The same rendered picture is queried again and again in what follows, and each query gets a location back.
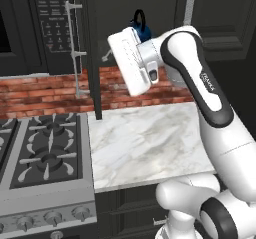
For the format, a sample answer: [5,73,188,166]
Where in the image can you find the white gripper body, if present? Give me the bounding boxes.
[107,26,152,98]

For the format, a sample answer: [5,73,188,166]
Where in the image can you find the blue kettle with black handle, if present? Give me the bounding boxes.
[129,8,153,43]

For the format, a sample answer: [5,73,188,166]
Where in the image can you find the grey drawer handle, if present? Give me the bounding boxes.
[152,217,168,227]

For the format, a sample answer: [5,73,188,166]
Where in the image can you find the dark open cabinet door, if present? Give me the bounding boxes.
[74,0,103,121]

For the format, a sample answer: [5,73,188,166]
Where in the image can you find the grey long cabinet door handle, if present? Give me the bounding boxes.
[64,0,88,99]

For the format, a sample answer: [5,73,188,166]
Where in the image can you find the dark base cabinet drawer front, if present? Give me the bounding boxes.
[95,183,169,239]

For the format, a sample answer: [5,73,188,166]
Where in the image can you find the black microwave oven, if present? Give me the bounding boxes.
[0,0,83,76]

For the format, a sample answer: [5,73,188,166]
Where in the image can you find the grey short cabinet door handle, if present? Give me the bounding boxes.
[182,0,197,26]

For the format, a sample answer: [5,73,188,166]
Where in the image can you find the dark closed cabinet door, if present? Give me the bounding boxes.
[173,0,256,63]

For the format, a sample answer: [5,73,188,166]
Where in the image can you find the dark wall cabinet body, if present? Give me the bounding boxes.
[96,0,178,68]

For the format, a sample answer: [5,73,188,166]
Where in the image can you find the grey gas hob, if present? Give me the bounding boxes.
[0,111,99,239]

